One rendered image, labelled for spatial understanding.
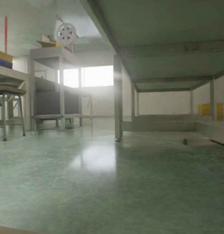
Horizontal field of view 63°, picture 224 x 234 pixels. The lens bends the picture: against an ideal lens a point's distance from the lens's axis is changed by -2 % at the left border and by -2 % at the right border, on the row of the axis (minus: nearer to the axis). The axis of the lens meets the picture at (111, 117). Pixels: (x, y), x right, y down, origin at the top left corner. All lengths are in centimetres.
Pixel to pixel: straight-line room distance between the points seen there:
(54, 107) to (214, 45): 190
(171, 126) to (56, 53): 177
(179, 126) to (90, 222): 110
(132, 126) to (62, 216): 103
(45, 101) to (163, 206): 229
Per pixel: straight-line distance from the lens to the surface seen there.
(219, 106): 629
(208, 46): 155
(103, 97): 776
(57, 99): 253
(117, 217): 45
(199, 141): 135
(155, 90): 428
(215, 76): 295
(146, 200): 52
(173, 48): 150
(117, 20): 112
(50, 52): 263
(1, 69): 236
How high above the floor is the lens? 23
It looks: 2 degrees down
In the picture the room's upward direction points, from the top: 1 degrees counter-clockwise
